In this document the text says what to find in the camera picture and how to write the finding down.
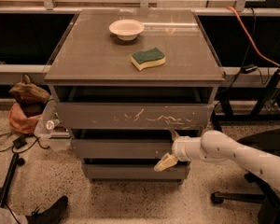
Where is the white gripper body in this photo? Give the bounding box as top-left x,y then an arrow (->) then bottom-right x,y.
172,136 -> 205,161

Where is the grey drawer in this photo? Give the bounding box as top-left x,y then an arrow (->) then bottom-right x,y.
57,103 -> 214,130
71,139 -> 173,159
82,164 -> 189,180

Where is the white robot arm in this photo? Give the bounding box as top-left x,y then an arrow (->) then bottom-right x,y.
154,130 -> 280,191

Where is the grey bottom drawer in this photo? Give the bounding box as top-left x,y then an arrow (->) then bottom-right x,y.
82,164 -> 189,180

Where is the grey drawer cabinet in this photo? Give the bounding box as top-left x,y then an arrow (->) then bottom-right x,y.
44,8 -> 226,185

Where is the grey top drawer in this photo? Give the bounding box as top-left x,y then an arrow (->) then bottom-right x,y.
57,103 -> 214,130

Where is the green yellow sponge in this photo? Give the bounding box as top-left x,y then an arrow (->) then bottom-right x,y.
131,48 -> 166,71

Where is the black power adapter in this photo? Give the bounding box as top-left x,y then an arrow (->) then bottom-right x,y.
241,64 -> 258,74

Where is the black office chair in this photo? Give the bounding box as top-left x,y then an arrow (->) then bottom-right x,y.
211,129 -> 280,224

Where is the black metal stand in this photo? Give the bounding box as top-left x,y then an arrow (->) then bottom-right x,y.
211,68 -> 280,131

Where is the white bowl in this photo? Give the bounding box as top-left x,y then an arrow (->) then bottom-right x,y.
109,20 -> 145,41

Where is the clear plastic bin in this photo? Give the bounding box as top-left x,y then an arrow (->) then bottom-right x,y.
35,100 -> 71,151

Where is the black shoe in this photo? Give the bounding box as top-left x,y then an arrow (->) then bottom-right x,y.
26,196 -> 68,224

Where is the brown cloth bag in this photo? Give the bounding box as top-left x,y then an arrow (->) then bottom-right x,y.
9,74 -> 50,117

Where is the black floor adapter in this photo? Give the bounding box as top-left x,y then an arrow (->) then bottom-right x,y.
13,136 -> 27,149

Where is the orange cloth bag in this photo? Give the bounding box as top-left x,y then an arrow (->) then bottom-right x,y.
8,103 -> 41,134

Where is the black stand leg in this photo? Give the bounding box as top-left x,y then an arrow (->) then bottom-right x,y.
0,153 -> 25,207

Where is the orange cable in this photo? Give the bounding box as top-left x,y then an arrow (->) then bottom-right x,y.
225,5 -> 280,68

